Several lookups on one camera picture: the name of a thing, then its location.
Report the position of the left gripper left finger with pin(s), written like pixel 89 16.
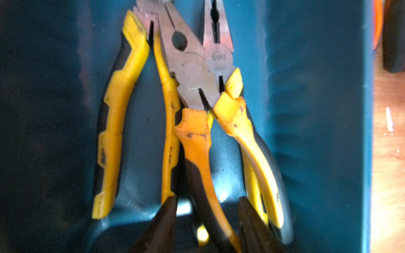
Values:
pixel 160 234

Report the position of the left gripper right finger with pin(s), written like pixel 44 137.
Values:
pixel 255 236

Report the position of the yellow combination pliers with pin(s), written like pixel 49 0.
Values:
pixel 137 149

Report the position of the yellow-orange large pliers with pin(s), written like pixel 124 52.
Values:
pixel 198 65

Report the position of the blue plastic storage box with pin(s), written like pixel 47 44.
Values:
pixel 307 69

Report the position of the orange combination pliers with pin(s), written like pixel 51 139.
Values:
pixel 378 22

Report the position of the yellow needle-nose pliers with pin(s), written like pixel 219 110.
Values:
pixel 234 95

